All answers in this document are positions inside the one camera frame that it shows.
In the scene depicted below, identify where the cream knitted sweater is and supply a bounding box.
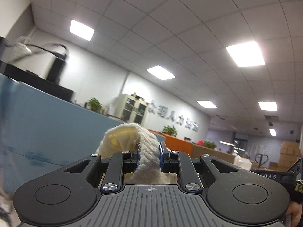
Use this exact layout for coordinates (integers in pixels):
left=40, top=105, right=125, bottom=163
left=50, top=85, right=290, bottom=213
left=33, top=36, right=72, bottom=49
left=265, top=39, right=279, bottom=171
left=96, top=123, right=177, bottom=185

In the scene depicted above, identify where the person's right hand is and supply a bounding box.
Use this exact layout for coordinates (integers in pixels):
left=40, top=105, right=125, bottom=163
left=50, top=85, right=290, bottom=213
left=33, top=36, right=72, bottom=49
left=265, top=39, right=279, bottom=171
left=286, top=201, right=302, bottom=227

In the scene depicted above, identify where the orange cardboard box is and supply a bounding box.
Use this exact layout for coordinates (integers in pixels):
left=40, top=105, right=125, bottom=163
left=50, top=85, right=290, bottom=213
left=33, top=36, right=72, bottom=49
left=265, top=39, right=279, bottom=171
left=149, top=130, right=193, bottom=155

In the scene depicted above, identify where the brown cardboard box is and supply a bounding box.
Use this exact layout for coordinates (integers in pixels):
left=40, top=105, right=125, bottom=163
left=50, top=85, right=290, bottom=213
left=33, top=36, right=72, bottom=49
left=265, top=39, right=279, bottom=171
left=190, top=145, right=235, bottom=164

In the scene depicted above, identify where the white paper shopping bag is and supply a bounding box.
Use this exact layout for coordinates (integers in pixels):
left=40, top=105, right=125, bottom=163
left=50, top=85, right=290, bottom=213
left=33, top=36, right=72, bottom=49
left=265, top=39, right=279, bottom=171
left=234, top=157, right=252, bottom=171

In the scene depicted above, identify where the white glass door cabinet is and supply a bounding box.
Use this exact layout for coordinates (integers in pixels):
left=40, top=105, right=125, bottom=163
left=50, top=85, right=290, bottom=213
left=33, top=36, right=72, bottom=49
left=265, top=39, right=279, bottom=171
left=115, top=94, right=148, bottom=125

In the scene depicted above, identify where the green potted plant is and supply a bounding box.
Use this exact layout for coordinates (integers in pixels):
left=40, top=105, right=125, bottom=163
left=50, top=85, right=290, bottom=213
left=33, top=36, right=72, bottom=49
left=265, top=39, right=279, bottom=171
left=87, top=97, right=102, bottom=113

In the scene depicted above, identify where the light blue cardboard box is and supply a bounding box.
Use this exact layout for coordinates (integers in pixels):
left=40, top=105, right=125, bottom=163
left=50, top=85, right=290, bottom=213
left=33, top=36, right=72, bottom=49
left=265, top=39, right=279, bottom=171
left=1, top=75, right=121, bottom=194

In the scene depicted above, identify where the pallet jack handle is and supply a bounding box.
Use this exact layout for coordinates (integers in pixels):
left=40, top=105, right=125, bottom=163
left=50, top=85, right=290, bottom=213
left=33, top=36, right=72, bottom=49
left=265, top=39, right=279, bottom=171
left=254, top=153, right=269, bottom=169

